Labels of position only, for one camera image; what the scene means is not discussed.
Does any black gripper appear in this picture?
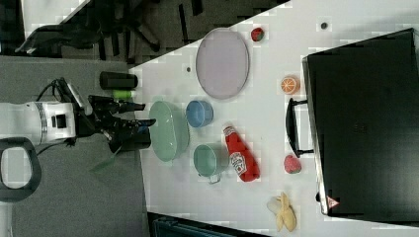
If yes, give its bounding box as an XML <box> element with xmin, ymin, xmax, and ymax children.
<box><xmin>76</xmin><ymin>95</ymin><xmax>156</xmax><ymax>152</ymax></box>

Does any black toaster oven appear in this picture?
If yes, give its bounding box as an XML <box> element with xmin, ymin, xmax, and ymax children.
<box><xmin>302</xmin><ymin>29</ymin><xmax>419</xmax><ymax>226</ymax></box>

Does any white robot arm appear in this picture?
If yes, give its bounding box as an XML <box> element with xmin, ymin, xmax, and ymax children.
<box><xmin>0</xmin><ymin>95</ymin><xmax>156</xmax><ymax>203</ymax></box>

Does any green cup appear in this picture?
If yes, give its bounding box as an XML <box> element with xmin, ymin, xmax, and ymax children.
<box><xmin>113</xmin><ymin>90</ymin><xmax>135</xmax><ymax>100</ymax></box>

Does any black cylinder holder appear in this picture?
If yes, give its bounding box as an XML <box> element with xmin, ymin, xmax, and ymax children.
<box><xmin>100</xmin><ymin>71</ymin><xmax>138</xmax><ymax>90</ymax></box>

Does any green oval colander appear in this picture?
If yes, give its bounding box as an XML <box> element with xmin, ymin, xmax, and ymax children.
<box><xmin>149</xmin><ymin>101</ymin><xmax>190</xmax><ymax>162</ymax></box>

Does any blue small bowl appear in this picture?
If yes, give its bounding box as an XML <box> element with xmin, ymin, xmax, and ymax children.
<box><xmin>186</xmin><ymin>100</ymin><xmax>213</xmax><ymax>127</ymax></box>

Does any green mug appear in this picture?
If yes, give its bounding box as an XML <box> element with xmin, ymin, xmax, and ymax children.
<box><xmin>194</xmin><ymin>143</ymin><xmax>229</xmax><ymax>185</ymax></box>

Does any black office chair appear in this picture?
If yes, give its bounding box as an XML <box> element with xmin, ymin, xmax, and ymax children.
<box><xmin>15</xmin><ymin>0</ymin><xmax>160</xmax><ymax>54</ymax></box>

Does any lilac round plate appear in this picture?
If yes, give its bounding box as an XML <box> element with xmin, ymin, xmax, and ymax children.
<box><xmin>196</xmin><ymin>28</ymin><xmax>249</xmax><ymax>100</ymax></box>

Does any red ketchup bottle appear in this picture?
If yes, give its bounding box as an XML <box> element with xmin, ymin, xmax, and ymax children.
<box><xmin>222</xmin><ymin>124</ymin><xmax>260</xmax><ymax>182</ymax></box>

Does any red strawberry toy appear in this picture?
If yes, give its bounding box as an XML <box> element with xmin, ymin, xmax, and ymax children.
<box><xmin>251</xmin><ymin>28</ymin><xmax>265</xmax><ymax>41</ymax></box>

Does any orange slice toy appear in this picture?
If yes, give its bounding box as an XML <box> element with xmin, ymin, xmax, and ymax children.
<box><xmin>281</xmin><ymin>76</ymin><xmax>300</xmax><ymax>95</ymax></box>

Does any pink strawberry toy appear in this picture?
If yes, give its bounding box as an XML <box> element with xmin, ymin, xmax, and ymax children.
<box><xmin>284</xmin><ymin>155</ymin><xmax>301</xmax><ymax>174</ymax></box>

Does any peeled banana toy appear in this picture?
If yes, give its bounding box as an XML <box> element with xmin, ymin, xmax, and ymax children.
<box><xmin>267</xmin><ymin>193</ymin><xmax>296</xmax><ymax>232</ymax></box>

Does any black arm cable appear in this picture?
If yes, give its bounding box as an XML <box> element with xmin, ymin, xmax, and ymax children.
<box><xmin>35</xmin><ymin>77</ymin><xmax>72</xmax><ymax>103</ymax></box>

